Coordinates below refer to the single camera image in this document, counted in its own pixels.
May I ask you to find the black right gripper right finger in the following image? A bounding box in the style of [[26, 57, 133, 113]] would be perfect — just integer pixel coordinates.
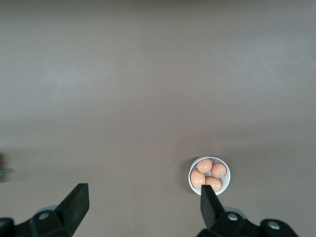
[[199, 184, 300, 237]]

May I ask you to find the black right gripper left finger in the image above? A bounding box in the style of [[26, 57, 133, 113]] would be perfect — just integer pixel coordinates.
[[0, 182, 90, 237]]

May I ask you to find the brown egg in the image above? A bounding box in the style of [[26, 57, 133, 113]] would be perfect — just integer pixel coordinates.
[[197, 158, 213, 174], [190, 169, 205, 188], [210, 162, 227, 179], [204, 176, 222, 193]]

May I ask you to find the white round bowl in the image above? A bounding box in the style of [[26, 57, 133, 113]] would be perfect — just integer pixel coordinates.
[[188, 155, 232, 197]]

